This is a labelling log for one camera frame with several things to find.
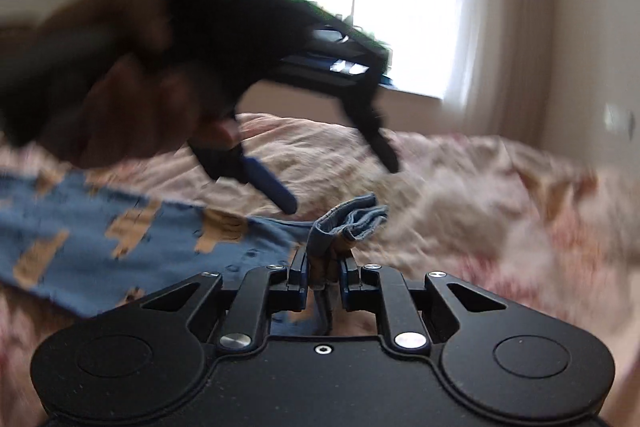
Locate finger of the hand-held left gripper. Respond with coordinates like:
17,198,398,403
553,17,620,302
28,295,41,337
189,139,299,214
344,97,402,174

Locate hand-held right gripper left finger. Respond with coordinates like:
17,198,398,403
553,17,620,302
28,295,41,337
119,249,308,353

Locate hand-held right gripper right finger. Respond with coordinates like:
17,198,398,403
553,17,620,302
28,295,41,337
340,256,522,354

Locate white windowsill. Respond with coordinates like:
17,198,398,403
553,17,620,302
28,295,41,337
380,83,453,102

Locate blue patterned pants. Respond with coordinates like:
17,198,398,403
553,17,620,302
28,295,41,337
0,171,391,335

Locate white framed window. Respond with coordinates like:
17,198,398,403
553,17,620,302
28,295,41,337
250,0,476,100

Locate person's left hand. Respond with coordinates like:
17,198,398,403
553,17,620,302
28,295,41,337
34,0,242,170

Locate pink floral bed blanket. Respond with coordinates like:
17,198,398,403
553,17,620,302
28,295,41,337
0,112,640,427

